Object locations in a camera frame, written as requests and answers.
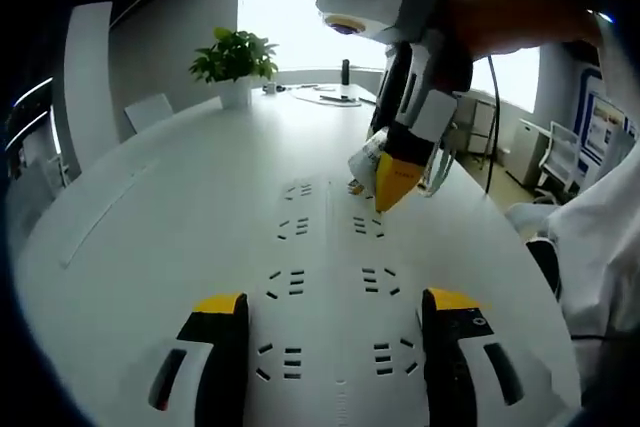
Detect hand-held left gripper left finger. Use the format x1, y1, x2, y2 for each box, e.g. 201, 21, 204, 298
146, 291, 250, 427

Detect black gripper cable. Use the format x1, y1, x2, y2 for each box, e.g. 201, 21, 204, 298
448, 0, 502, 194

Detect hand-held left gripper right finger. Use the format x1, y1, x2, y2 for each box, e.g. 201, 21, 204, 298
421, 287, 527, 427

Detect blue wall poster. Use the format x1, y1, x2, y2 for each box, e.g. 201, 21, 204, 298
578, 68, 640, 179

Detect white low cabinet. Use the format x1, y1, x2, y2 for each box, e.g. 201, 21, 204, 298
506, 117, 552, 184

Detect grey drawer cabinet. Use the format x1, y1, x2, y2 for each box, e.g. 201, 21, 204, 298
457, 94, 497, 154

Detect green potted plant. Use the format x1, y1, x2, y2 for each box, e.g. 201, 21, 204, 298
188, 26, 280, 110

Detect white papers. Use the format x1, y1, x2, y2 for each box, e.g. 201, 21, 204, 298
288, 83, 377, 109

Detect white chair back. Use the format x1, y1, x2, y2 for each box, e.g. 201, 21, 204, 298
123, 92, 175, 134

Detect person's right hand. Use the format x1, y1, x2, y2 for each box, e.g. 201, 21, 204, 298
432, 0, 507, 96

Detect white mesh office chair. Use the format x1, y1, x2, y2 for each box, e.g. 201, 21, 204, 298
533, 120, 585, 199

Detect white desk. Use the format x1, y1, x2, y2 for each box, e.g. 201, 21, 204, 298
7, 84, 585, 427

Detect white charger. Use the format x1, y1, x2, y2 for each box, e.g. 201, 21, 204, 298
347, 126, 391, 199

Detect white power strip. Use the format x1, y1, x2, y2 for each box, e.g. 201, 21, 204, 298
243, 166, 437, 427

